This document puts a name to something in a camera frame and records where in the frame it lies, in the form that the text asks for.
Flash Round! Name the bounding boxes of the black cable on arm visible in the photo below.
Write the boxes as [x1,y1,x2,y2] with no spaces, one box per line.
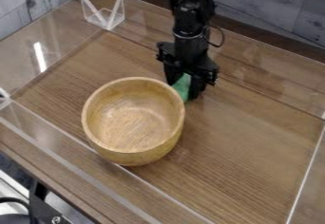
[203,25,225,49]

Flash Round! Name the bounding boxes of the black table frame bracket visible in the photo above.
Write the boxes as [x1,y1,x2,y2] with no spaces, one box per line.
[29,181,72,224]

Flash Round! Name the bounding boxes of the clear acrylic tray wall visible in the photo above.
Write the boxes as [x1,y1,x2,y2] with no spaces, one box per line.
[0,0,325,224]

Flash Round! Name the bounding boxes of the black cable under table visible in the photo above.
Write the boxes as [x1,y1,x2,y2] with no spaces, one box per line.
[0,196,37,224]

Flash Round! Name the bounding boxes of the round wooden bowl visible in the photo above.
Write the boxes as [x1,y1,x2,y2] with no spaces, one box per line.
[81,77,185,166]

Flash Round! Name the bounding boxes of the green rectangular stick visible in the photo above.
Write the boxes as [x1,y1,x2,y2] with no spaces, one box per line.
[171,73,189,102]

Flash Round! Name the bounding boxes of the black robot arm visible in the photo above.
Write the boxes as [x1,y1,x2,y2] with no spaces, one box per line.
[156,0,219,100]

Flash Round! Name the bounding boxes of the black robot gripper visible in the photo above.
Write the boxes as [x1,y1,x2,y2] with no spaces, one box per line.
[156,35,217,101]

